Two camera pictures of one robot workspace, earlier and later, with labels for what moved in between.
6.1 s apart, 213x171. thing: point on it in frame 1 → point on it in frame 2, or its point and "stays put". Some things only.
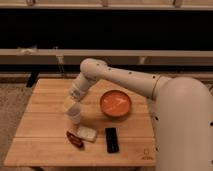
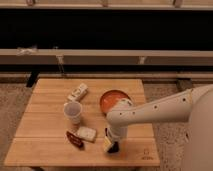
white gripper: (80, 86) → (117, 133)
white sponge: (87, 133) stays put
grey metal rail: (120, 57) stays put
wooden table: (116, 128) stays put
